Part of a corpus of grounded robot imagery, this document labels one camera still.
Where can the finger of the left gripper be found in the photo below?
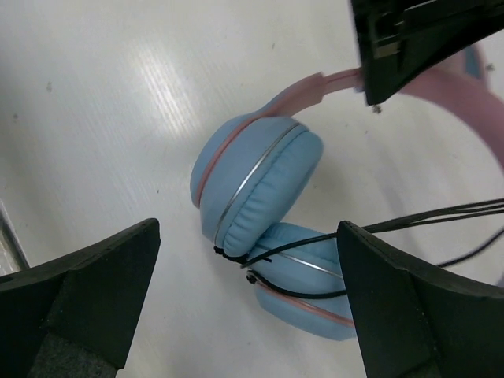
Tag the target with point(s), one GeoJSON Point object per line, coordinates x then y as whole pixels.
{"type": "Point", "coordinates": [398, 40]}

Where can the aluminium frame rail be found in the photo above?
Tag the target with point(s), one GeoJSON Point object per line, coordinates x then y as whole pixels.
{"type": "Point", "coordinates": [13, 258]}

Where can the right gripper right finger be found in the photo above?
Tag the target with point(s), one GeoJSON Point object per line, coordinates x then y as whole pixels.
{"type": "Point", "coordinates": [414, 319]}

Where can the pink blue cat-ear headphones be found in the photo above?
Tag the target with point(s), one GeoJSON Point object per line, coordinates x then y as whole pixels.
{"type": "Point", "coordinates": [245, 180]}

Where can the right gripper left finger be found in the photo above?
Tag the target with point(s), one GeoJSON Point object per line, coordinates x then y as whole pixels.
{"type": "Point", "coordinates": [76, 316]}

